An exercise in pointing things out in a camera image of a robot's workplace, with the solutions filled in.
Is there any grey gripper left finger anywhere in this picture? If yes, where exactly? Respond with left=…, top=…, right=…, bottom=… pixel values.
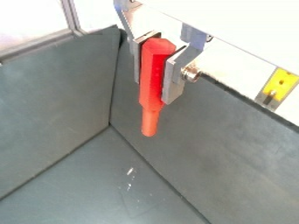
left=128, top=31, right=160, bottom=82

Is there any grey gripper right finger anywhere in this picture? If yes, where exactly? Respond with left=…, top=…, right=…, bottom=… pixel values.
left=161, top=45, right=200, bottom=105

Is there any red peg object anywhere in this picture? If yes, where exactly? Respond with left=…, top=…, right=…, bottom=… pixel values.
left=138, top=38, right=174, bottom=137

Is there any yellow label on frame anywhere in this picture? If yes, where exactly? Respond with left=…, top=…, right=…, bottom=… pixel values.
left=262, top=68, right=299, bottom=102

